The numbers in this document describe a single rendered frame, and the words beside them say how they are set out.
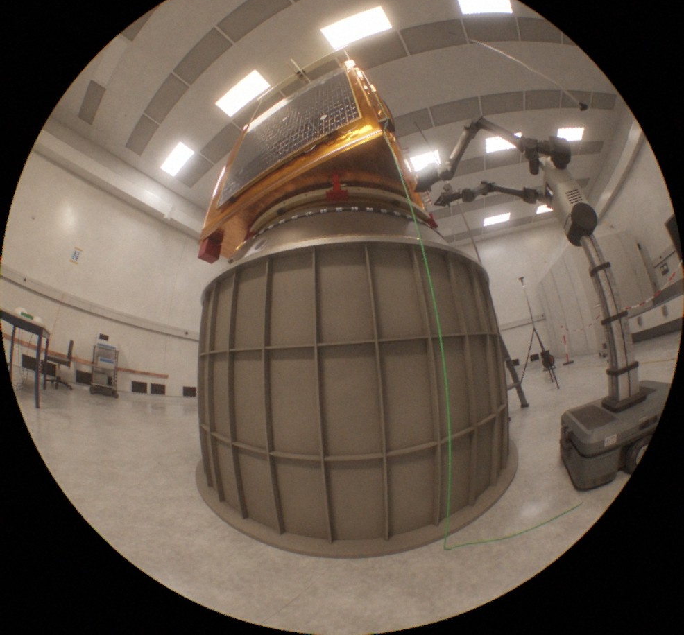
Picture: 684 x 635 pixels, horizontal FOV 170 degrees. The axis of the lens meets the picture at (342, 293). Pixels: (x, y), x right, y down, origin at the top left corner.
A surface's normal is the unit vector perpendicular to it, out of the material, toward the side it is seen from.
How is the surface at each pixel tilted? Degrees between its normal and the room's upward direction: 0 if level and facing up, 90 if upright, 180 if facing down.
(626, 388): 90
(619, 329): 90
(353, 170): 180
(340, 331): 90
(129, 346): 90
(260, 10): 180
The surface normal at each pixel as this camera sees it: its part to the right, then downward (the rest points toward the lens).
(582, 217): -0.63, -0.24
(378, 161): 0.06, 0.93
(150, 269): 0.88, -0.22
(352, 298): -0.03, -0.36
